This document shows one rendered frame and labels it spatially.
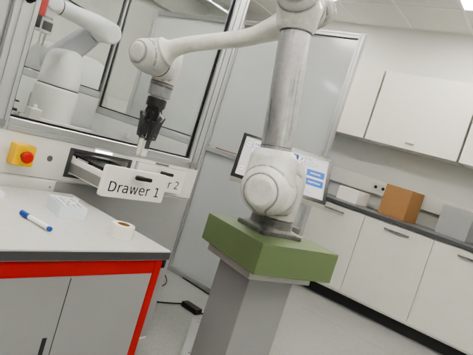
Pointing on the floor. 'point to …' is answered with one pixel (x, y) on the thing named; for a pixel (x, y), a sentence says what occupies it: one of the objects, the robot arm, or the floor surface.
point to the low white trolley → (71, 280)
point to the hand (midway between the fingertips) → (142, 148)
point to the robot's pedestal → (241, 310)
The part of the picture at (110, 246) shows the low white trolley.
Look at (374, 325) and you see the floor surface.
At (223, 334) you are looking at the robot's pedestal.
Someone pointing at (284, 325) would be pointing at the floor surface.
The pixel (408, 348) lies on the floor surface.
